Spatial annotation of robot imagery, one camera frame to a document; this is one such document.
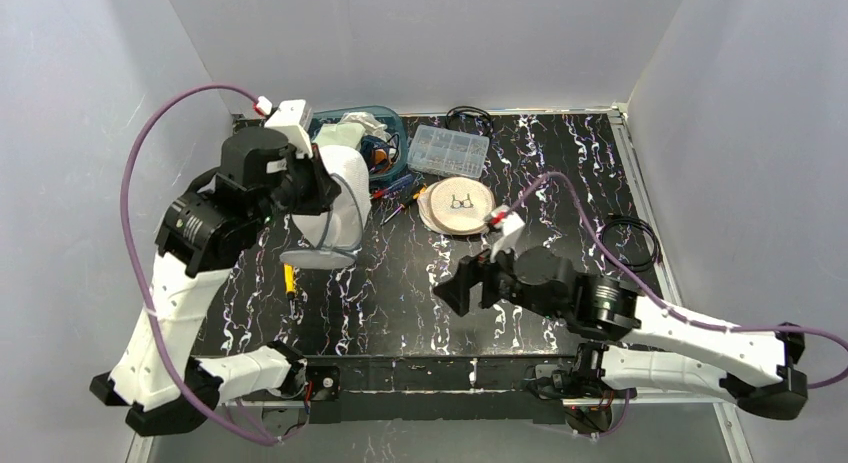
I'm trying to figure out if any dark blue lace bra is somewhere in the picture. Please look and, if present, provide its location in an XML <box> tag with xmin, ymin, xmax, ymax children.
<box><xmin>360</xmin><ymin>133</ymin><xmax>400</xmax><ymax>175</ymax></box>

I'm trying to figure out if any orange black bra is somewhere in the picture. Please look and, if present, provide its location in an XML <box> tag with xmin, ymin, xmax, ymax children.
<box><xmin>369</xmin><ymin>149</ymin><xmax>389</xmax><ymax>168</ymax></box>

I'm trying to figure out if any teal plastic bin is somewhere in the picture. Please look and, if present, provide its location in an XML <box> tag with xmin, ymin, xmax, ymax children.
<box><xmin>308</xmin><ymin>105</ymin><xmax>409</xmax><ymax>186</ymax></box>

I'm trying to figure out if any pale cream bra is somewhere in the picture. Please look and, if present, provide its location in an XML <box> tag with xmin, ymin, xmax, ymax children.
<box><xmin>313</xmin><ymin>122</ymin><xmax>366</xmax><ymax>150</ymax></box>

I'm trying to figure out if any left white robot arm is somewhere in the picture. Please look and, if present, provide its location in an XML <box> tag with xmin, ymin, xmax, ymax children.
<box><xmin>90</xmin><ymin>127</ymin><xmax>341</xmax><ymax>437</ymax></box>

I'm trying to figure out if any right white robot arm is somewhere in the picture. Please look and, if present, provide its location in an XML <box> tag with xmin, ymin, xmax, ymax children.
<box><xmin>433</xmin><ymin>247</ymin><xmax>808</xmax><ymax>420</ymax></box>

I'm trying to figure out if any yellow black screwdriver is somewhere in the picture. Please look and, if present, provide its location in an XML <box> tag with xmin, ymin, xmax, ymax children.
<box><xmin>380</xmin><ymin>184</ymin><xmax>427</xmax><ymax>226</ymax></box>

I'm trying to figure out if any small yellow tool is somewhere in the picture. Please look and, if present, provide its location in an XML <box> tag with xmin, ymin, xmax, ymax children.
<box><xmin>283</xmin><ymin>264</ymin><xmax>298</xmax><ymax>310</ymax></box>

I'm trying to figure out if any white cloth in bin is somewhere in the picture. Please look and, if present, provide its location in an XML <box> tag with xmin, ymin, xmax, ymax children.
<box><xmin>339</xmin><ymin>111</ymin><xmax>391</xmax><ymax>141</ymax></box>

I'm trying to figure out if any red blue screwdriver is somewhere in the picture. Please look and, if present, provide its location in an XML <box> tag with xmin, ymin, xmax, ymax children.
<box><xmin>371</xmin><ymin>174</ymin><xmax>417</xmax><ymax>200</ymax></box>

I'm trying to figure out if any clear plastic screw box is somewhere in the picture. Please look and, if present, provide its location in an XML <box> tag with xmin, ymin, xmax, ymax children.
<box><xmin>406</xmin><ymin>125</ymin><xmax>490</xmax><ymax>179</ymax></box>

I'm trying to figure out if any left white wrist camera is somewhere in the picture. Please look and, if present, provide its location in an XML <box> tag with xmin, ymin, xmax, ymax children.
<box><xmin>253</xmin><ymin>96</ymin><xmax>313</xmax><ymax>158</ymax></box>

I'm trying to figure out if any black cable coil right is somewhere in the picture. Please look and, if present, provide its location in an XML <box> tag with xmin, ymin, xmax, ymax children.
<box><xmin>599</xmin><ymin>214</ymin><xmax>661</xmax><ymax>273</ymax></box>

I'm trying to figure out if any black cable coil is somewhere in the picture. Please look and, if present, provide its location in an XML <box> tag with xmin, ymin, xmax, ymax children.
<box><xmin>599</xmin><ymin>214</ymin><xmax>661</xmax><ymax>273</ymax></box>
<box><xmin>444</xmin><ymin>106</ymin><xmax>496</xmax><ymax>137</ymax></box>

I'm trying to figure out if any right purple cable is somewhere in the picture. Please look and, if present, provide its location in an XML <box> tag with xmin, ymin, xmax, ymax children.
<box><xmin>510</xmin><ymin>171</ymin><xmax>848</xmax><ymax>390</ymax></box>

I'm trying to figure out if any purple cable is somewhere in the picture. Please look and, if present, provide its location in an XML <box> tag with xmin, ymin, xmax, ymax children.
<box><xmin>119</xmin><ymin>83</ymin><xmax>313</xmax><ymax>448</ymax></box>
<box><xmin>510</xmin><ymin>171</ymin><xmax>848</xmax><ymax>390</ymax></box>

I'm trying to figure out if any black cable coil rear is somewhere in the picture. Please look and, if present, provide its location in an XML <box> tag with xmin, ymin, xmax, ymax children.
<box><xmin>444</xmin><ymin>106</ymin><xmax>496</xmax><ymax>137</ymax></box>

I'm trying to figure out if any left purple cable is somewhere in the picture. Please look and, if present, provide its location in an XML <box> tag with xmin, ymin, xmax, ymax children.
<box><xmin>119</xmin><ymin>83</ymin><xmax>313</xmax><ymax>448</ymax></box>

